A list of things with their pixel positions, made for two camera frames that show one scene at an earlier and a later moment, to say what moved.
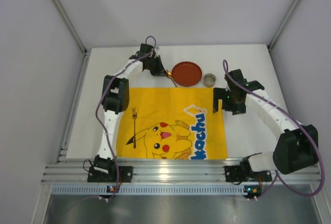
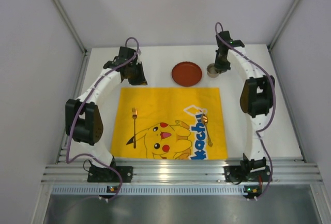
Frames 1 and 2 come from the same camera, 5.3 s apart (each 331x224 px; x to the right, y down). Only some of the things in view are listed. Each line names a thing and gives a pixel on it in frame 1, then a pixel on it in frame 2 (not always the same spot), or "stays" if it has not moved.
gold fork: (134, 115) stays
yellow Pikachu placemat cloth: (171, 123) stays
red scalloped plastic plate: (186, 74) stays
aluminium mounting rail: (168, 170) stays
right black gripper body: (223, 100) → (222, 62)
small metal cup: (209, 79) → (211, 71)
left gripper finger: (160, 70) → (142, 80)
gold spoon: (169, 75) → (204, 119)
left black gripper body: (159, 66) → (137, 73)
